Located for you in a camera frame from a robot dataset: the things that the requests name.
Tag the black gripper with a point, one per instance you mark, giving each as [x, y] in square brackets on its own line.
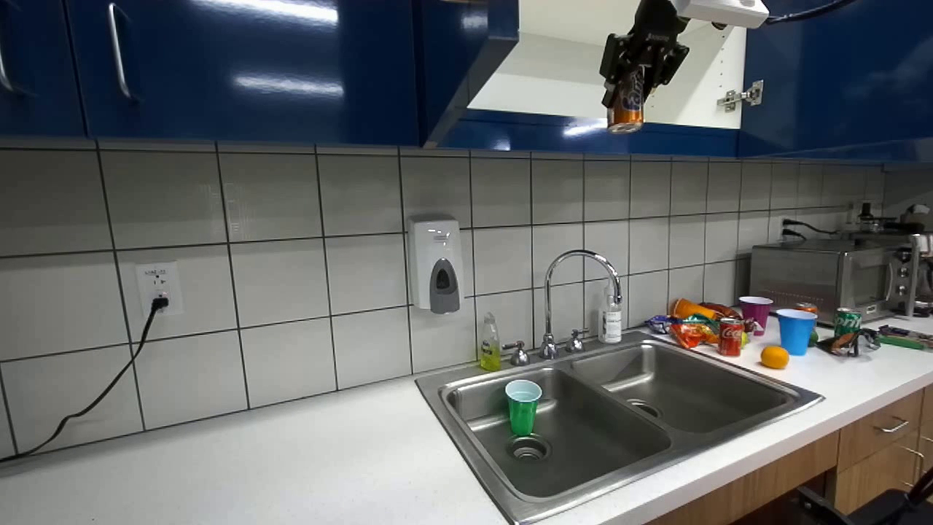
[651, 45]

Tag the white wall outlet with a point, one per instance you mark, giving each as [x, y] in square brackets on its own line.
[161, 281]

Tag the clear hand soap bottle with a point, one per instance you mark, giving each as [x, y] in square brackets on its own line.
[610, 319]

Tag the purple plastic cup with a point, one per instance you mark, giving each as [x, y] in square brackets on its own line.
[756, 309]

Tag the silver microwave oven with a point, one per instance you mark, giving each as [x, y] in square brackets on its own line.
[850, 271]

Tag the red Coca-Cola can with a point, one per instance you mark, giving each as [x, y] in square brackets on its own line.
[730, 341]

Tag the green plastic cup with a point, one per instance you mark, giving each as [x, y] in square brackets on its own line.
[522, 396]

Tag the white soap dispenser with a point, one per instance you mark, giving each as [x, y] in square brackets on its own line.
[434, 267]

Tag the wooden lower cabinet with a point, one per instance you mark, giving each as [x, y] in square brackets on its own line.
[884, 450]

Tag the yellow lemon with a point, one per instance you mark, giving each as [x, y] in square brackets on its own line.
[774, 356]

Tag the blue plastic cup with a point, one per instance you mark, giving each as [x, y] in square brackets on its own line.
[793, 331]

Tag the green dish soap bottle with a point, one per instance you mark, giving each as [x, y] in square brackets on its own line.
[491, 344]

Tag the stainless steel double sink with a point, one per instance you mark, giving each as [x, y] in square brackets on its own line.
[608, 415]

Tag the chrome faucet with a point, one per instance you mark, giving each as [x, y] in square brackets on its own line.
[561, 304]

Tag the blue upper cabinet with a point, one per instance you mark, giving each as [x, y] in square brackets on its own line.
[460, 74]

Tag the orange Fanta can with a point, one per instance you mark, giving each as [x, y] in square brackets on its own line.
[624, 111]

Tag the orange snack bag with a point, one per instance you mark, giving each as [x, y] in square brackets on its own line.
[685, 334]

